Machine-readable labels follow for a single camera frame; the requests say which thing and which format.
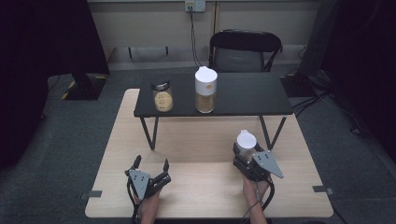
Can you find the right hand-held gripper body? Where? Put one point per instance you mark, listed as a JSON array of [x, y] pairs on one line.
[[266, 163]]

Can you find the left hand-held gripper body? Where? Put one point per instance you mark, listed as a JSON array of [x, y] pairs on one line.
[[140, 183]]

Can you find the small jar with white lid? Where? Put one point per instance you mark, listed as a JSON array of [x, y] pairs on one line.
[[246, 141]]

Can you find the black desktop shelf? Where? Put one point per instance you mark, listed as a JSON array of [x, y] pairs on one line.
[[243, 93]]

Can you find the glass jar with black lid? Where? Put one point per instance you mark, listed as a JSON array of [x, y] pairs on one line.
[[162, 98]]

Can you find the tall jar with white lid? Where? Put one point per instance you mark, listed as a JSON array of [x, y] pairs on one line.
[[205, 90]]

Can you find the person's left hand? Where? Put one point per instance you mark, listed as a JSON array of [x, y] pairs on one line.
[[150, 207]]

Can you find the person's right hand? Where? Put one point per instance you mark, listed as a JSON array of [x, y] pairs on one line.
[[255, 189]]

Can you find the grey table clamp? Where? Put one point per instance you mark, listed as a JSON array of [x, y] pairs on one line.
[[91, 194], [322, 188]]

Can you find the black stand base yellow stripes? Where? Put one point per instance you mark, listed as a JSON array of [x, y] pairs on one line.
[[84, 88]]

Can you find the black folding chair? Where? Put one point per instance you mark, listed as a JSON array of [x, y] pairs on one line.
[[239, 46]]

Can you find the dark grey drape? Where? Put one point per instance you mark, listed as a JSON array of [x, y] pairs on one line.
[[317, 37]]

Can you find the black curtain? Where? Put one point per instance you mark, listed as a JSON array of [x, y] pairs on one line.
[[37, 62], [367, 62]]

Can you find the white wall socket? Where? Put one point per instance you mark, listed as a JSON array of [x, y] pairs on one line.
[[195, 5]]

